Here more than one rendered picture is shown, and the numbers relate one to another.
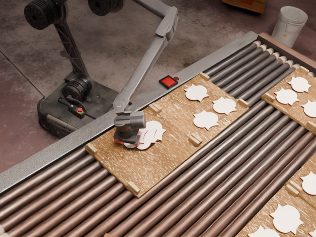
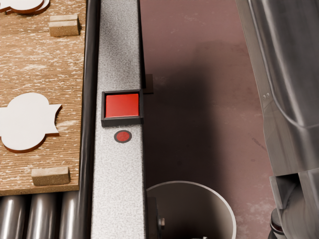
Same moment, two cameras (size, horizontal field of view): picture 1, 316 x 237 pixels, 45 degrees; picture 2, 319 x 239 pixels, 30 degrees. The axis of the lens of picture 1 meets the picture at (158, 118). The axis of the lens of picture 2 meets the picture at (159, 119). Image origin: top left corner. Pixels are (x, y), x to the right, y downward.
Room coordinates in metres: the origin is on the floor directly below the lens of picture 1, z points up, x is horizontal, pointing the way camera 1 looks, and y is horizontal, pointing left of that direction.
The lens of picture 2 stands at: (2.26, -0.44, 1.67)
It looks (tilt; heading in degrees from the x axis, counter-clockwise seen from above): 45 degrees down; 142
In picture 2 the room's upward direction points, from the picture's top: 3 degrees counter-clockwise
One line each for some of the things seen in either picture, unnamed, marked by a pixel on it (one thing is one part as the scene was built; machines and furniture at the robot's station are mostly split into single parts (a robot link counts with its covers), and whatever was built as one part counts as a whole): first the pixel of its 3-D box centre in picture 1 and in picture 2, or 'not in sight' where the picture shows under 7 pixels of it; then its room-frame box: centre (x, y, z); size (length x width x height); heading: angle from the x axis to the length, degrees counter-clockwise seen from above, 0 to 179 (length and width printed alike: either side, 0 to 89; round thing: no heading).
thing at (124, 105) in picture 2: (168, 82); (122, 107); (1.60, -0.02, 0.92); 0.06 x 0.06 x 0.01; 53
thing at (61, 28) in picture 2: (156, 107); (64, 28); (1.36, 0.02, 0.95); 0.06 x 0.02 x 0.03; 54
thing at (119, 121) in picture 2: (168, 82); (122, 107); (1.60, -0.02, 0.92); 0.08 x 0.08 x 0.02; 53
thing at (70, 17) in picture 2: (153, 109); (64, 22); (1.34, 0.03, 0.95); 0.06 x 0.02 x 0.03; 54
